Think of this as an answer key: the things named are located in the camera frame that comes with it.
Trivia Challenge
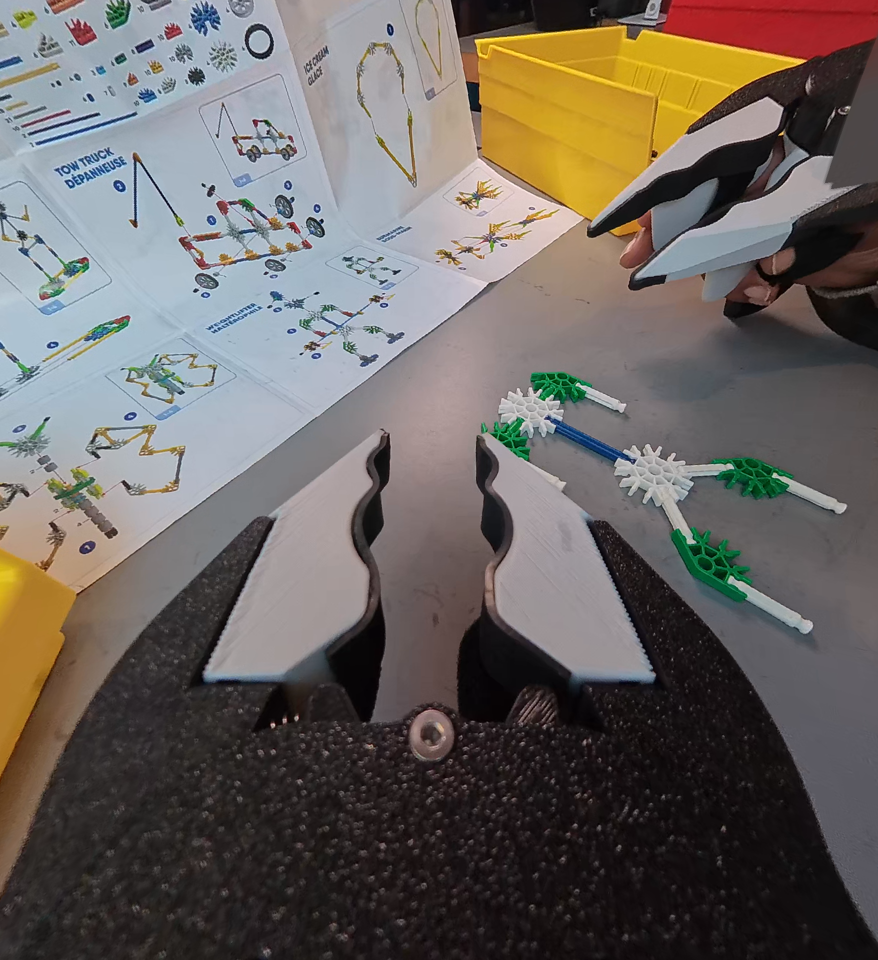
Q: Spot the grey desk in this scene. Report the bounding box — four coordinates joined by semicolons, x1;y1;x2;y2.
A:
0;153;878;960

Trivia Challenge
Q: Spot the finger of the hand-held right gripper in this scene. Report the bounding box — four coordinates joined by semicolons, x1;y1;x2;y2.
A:
628;153;860;291
586;97;789;240

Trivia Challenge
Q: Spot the yellow plastic bin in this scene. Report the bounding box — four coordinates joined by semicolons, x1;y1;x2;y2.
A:
475;30;809;240
0;531;78;860

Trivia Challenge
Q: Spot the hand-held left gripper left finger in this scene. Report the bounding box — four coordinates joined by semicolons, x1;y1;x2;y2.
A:
202;429;393;723

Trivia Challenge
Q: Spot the folded paper instruction sheet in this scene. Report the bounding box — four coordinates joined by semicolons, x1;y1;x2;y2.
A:
0;0;584;594

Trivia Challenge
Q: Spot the white snowflake toy connector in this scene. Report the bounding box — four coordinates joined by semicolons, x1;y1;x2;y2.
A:
613;444;696;506

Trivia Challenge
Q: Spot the red panel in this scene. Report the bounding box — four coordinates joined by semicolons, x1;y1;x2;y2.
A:
664;0;878;60

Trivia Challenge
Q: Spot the green fan toy connector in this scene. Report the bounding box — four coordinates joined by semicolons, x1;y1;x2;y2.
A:
712;456;795;501
669;526;754;603

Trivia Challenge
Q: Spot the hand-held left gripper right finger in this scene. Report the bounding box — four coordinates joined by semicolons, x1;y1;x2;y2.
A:
455;433;659;725

